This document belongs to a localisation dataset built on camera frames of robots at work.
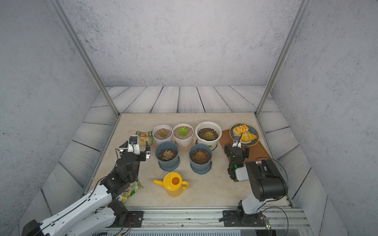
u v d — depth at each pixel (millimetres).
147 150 710
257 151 937
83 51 862
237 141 788
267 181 459
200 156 847
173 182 743
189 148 1016
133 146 613
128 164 550
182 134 936
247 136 986
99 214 589
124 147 696
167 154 884
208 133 936
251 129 1078
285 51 852
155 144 984
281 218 741
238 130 1042
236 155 705
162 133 942
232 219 724
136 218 729
